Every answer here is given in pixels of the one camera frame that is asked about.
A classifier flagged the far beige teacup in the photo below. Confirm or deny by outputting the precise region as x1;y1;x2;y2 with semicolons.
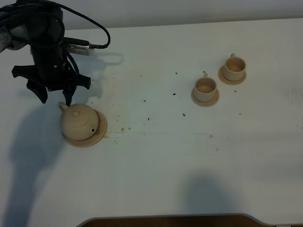
224;53;246;72

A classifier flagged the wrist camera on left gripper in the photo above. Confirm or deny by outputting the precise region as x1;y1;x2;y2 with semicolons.
63;37;94;56

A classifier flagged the far beige cup saucer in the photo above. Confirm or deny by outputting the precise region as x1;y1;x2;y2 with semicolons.
218;66;247;85

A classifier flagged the beige teapot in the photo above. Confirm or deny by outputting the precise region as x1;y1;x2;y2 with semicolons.
58;102;99;141

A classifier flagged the beige cup saucer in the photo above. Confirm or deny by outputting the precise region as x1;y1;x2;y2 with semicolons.
191;89;220;107
218;66;247;85

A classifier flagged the beige teapot saucer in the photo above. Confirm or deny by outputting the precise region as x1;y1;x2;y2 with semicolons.
62;109;107;148

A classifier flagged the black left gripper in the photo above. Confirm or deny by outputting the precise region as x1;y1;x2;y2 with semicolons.
12;46;91;106

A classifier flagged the beige teacup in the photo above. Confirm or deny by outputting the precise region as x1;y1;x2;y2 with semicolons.
224;53;246;72
193;73;217;99

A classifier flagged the near beige teacup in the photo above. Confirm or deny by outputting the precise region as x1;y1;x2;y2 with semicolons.
193;73;217;99

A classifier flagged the black braided camera cable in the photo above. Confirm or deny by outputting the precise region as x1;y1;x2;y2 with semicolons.
56;0;111;81

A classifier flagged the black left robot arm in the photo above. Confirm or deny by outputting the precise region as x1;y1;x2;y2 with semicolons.
0;0;91;106

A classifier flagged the near beige cup saucer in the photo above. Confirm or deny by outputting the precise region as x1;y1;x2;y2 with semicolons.
191;89;220;107

